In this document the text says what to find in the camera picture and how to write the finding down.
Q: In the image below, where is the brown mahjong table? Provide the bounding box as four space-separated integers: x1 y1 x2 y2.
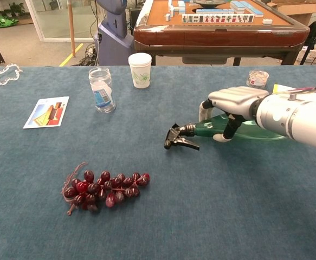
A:
133 0 311 67

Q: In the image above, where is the picture card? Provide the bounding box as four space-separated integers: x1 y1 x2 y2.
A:
23 96 70 129

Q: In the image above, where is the green bag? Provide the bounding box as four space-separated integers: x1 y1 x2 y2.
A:
0 15 20 30

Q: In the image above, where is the white notepad yellow spine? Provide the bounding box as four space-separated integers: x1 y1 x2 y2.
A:
272 83 301 95

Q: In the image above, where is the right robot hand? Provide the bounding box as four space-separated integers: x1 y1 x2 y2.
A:
198 86 270 143

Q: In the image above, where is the small clear round box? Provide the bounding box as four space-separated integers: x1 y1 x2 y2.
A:
246 69 269 89

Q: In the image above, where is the white plastic crate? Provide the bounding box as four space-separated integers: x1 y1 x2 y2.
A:
295 44 316 66

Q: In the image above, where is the clear bead necklace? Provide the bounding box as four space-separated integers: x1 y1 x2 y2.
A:
0 63 23 86

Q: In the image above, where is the tangle of black cables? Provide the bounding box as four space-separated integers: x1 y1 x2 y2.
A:
72 43 100 67

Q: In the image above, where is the clear glass jar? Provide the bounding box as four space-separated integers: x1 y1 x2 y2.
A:
88 67 117 113

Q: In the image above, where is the row of mahjong tiles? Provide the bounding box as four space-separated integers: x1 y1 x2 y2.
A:
182 14 255 24

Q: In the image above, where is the red plastic grape bunch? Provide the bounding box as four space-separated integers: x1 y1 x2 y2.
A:
61 161 151 216

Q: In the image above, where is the wooden pole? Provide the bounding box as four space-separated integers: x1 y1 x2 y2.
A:
67 0 76 57

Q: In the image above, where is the green spray bottle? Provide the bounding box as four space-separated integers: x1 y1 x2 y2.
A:
164 113 287 151

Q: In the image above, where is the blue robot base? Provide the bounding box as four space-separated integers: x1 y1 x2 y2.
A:
94 0 135 67

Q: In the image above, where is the blue table cloth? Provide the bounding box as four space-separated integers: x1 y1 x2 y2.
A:
0 64 316 260

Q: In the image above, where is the white paper cup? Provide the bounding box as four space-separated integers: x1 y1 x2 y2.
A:
128 53 152 89

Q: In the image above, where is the cardboard box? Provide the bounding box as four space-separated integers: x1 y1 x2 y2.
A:
266 0 316 27

